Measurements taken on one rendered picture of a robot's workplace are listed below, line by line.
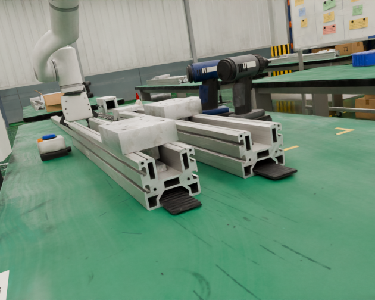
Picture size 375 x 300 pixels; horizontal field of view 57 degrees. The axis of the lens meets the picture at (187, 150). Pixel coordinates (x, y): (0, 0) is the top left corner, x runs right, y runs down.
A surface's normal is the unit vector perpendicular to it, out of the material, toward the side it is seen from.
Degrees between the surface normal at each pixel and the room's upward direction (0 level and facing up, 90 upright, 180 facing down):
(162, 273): 0
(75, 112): 94
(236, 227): 0
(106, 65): 90
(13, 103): 90
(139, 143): 90
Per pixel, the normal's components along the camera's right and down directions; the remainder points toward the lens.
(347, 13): -0.90, 0.24
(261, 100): 0.42, 0.15
